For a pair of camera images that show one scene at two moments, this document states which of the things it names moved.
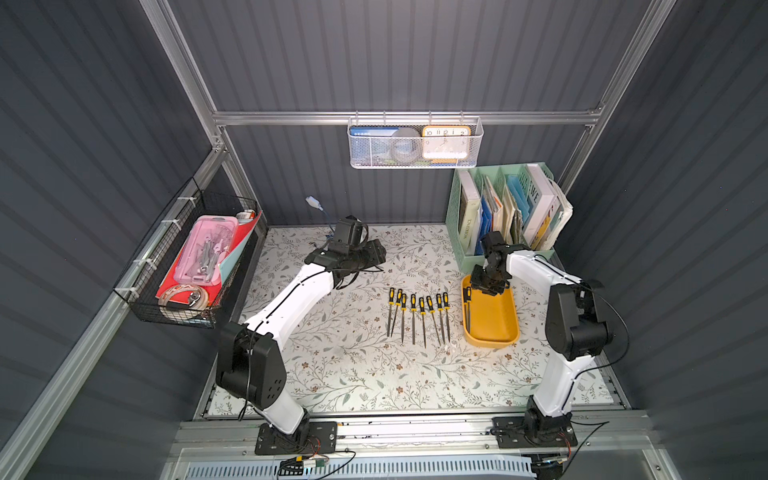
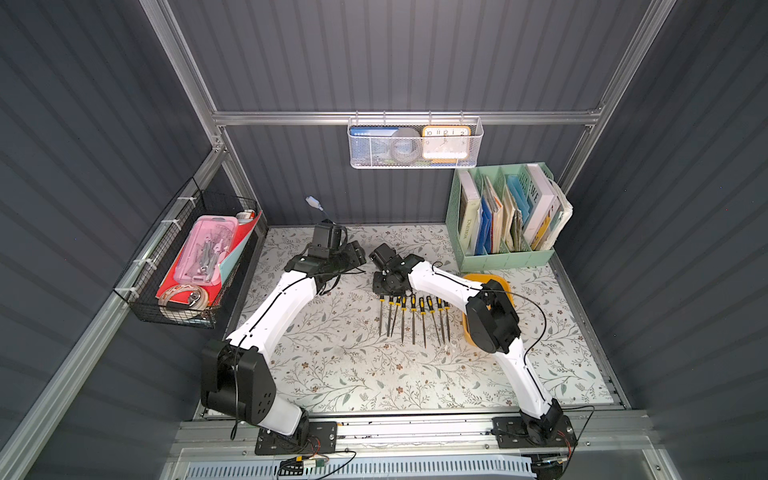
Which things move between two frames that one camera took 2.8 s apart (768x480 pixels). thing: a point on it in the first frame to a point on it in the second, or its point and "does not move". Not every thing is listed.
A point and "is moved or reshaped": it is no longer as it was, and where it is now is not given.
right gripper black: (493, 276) to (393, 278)
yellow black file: (441, 309) does not move
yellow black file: (468, 301) is moved or reshaped
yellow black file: (446, 307) does not move
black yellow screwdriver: (423, 313) does not move
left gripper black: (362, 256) does not move
